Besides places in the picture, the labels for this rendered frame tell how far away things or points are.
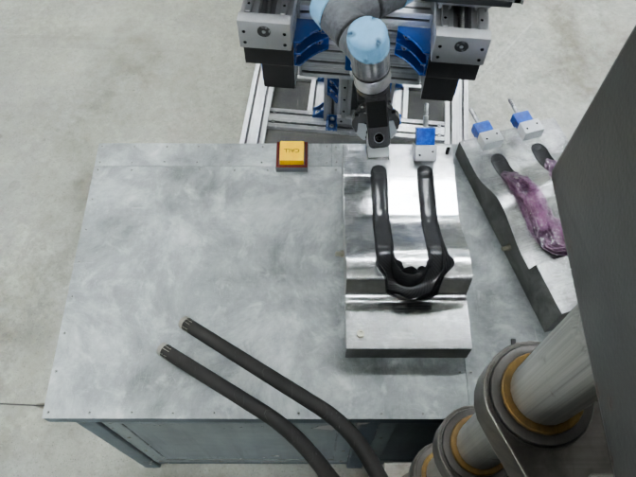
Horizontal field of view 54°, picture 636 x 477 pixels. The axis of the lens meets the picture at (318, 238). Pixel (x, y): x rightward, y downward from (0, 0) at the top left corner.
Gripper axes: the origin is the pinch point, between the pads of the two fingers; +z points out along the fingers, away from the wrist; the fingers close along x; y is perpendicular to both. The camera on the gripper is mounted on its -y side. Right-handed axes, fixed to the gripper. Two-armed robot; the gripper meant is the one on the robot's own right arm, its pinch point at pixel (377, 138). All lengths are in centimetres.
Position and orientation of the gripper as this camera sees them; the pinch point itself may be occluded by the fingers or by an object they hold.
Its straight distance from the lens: 147.4
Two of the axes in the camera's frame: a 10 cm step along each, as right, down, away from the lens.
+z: 1.4, 3.5, 9.3
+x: -9.9, 0.5, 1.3
